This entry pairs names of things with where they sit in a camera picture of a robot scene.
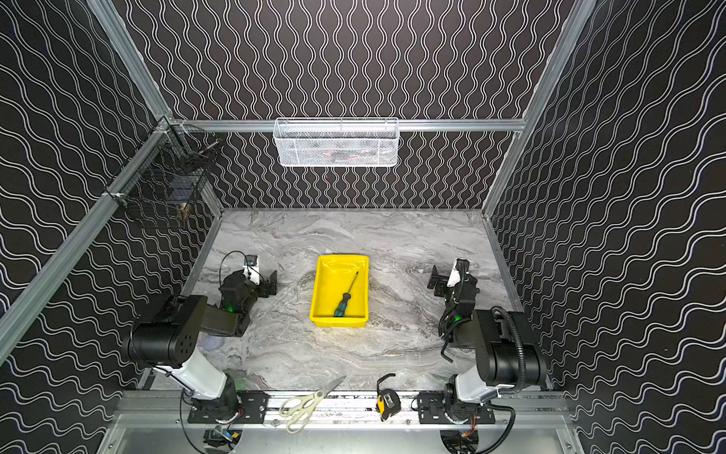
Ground green handled screwdriver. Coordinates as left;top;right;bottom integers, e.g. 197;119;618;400
334;272;359;318

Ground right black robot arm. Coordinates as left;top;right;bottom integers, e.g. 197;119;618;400
427;258;546;422

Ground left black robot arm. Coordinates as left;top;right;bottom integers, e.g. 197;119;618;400
123;255;278;422

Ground yellow plastic bin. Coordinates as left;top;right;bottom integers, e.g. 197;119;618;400
309;255;370;328

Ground grey round disc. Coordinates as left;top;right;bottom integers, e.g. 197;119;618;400
199;334;226;352

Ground yellow black tape measure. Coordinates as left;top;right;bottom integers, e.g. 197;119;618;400
376;373;402;422

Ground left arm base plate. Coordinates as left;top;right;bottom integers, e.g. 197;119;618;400
186;391;270;424

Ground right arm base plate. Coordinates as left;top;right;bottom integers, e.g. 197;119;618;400
412;392;495;425

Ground white handled scissors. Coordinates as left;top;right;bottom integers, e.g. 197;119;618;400
278;376;346;434

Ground black wire basket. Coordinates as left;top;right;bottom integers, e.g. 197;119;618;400
115;124;220;230

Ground aluminium front rail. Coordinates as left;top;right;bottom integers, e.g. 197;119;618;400
113;391;571;431

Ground white wire mesh basket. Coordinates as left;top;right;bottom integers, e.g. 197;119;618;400
273;117;401;168

